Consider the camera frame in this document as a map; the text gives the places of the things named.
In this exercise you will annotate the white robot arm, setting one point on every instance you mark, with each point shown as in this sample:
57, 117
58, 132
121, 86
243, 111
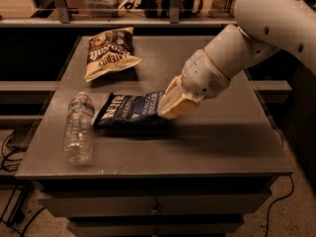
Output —
262, 28

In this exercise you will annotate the black bag on shelf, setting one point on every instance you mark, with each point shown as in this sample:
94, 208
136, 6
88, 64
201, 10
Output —
161, 8

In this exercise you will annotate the colourful snack bag on shelf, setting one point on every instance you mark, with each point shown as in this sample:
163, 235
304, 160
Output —
221, 8

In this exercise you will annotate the metal shelf rail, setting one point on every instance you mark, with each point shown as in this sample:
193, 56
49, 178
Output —
76, 14

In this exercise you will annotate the grey drawer cabinet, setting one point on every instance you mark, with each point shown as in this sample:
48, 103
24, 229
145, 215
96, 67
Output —
204, 171

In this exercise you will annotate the blue chip bag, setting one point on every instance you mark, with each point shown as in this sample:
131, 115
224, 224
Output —
130, 110

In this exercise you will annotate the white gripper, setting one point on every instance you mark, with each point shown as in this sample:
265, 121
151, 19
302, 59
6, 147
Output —
201, 73

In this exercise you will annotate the clear plastic water bottle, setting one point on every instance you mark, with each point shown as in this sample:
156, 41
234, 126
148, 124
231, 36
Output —
78, 131

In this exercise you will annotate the yellow brown chip bag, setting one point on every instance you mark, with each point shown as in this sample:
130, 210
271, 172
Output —
110, 51

